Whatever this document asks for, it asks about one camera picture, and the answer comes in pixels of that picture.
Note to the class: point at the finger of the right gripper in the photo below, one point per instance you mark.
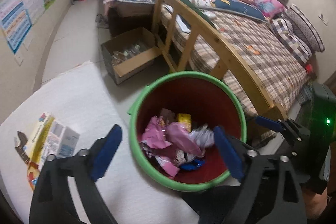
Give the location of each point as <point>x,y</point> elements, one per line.
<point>297,156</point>
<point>289,129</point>

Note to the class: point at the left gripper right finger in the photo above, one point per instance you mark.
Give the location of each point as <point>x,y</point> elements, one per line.
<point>269,191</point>

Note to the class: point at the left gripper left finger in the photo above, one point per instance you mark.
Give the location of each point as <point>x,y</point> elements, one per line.
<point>52,201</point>

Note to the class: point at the yellow carton box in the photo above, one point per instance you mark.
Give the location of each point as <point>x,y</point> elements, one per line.
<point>30,148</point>

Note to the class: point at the blue white milk carton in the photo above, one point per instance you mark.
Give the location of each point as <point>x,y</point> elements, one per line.
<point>61,141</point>

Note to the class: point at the white paper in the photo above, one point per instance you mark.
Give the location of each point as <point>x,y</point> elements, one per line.
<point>203,136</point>

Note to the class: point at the pink snack wrapper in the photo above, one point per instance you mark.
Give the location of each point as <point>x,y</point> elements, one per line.
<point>169,144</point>

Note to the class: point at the green red trash bin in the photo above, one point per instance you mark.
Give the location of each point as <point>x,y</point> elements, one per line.
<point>194,99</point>

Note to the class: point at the person right hand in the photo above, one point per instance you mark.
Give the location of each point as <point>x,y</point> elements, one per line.
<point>315,203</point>

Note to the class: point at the plaid checked pillow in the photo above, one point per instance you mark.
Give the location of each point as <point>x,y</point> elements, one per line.
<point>283,30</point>

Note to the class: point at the pink cartoon pillow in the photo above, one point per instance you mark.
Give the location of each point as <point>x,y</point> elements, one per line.
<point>269,8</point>

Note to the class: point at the navy cartoon pillow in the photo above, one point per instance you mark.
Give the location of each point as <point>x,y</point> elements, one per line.
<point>231,6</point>

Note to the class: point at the cardboard box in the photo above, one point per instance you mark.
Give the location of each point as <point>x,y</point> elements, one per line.
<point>129,53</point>

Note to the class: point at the grey slippers on floor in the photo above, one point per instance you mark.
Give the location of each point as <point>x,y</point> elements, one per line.
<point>101,21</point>

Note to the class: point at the wall poster chart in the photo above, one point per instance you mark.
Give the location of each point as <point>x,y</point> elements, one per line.
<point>18,17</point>

